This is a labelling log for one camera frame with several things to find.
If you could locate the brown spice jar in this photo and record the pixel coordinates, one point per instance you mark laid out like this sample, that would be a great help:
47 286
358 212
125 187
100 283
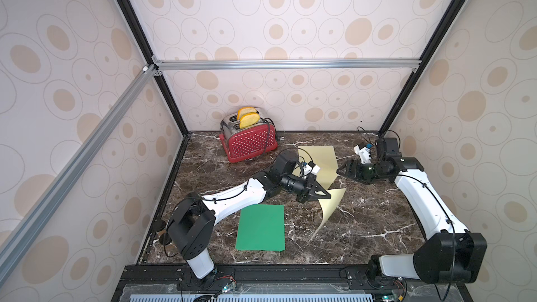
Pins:
158 226
165 239

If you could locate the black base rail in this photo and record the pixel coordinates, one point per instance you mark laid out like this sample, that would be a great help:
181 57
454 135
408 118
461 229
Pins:
273 282

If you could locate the yellow toast slice front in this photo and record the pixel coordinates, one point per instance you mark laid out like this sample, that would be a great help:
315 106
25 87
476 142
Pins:
248 120

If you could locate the yellow toast slice rear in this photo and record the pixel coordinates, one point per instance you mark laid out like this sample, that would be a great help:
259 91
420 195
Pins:
246 111

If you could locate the red polka dot toaster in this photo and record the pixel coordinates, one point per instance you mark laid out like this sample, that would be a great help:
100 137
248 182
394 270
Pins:
242 144

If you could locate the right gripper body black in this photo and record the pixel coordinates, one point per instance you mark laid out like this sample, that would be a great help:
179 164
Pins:
358 170

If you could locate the horizontal aluminium frame bar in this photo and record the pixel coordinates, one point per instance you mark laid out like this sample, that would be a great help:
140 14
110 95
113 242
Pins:
288 64

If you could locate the left diagonal aluminium frame bar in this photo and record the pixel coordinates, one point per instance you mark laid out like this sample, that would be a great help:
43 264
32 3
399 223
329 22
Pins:
33 224

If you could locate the brown spice jar front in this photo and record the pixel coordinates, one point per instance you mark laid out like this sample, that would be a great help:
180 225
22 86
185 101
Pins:
165 239

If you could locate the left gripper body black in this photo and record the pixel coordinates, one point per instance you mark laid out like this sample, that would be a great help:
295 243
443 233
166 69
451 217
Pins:
295 184

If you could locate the yellow paper sheet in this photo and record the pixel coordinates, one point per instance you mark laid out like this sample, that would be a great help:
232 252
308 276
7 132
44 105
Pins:
328 207
325 158

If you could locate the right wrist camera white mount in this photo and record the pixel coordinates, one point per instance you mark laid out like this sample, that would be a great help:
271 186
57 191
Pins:
363 150

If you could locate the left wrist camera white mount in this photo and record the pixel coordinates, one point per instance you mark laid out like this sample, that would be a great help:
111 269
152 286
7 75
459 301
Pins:
310 168

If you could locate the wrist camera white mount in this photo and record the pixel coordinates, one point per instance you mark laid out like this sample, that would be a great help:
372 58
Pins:
363 150
310 168

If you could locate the yellow toast slice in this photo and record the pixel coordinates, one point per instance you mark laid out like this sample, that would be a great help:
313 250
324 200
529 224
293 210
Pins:
246 111
248 120

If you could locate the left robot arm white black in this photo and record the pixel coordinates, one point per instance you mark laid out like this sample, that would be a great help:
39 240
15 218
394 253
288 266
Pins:
192 221

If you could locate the brown spice jar rear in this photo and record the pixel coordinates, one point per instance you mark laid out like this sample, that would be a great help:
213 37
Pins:
158 226

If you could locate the yellow paper sheet front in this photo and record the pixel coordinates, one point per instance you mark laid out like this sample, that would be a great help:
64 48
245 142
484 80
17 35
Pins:
328 207

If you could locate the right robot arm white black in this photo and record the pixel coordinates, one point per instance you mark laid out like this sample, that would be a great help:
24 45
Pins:
451 253

